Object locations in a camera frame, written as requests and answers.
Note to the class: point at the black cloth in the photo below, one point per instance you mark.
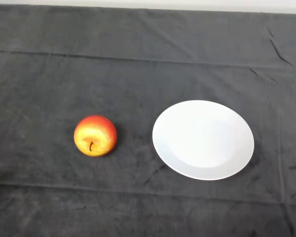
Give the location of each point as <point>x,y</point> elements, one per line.
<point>64,74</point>

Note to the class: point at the red yellow apple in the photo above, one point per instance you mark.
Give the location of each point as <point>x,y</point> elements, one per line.
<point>98,133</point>

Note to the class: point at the white round plate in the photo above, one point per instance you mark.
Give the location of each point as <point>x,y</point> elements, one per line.
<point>204,140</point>

